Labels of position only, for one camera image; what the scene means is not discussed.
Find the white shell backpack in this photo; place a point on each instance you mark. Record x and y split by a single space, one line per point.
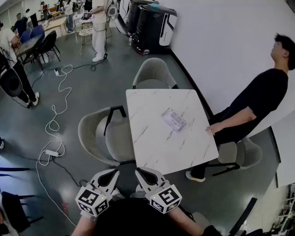
10 84

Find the white power strip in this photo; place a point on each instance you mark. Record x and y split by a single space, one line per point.
56 72

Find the person's black shirt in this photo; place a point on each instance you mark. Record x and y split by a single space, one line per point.
138 219

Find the person's right forearm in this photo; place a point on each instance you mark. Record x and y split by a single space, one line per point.
184 221

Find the black chair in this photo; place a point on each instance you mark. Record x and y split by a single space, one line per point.
49 42
16 212

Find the clear plastic packet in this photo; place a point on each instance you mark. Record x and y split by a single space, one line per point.
174 119

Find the wooden table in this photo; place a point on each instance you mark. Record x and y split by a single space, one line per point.
55 24

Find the dark rectangular table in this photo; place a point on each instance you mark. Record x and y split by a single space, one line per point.
28 47

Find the white marble square table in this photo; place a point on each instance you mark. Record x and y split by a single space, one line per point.
156 143

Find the person's left forearm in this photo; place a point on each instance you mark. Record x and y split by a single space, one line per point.
83 227

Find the cluttered background shelving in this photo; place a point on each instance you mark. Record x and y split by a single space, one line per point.
283 212

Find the black and white machine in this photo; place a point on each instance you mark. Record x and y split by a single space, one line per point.
133 13
149 30

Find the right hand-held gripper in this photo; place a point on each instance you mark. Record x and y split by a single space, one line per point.
166 198

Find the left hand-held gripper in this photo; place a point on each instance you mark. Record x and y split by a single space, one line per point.
91 200

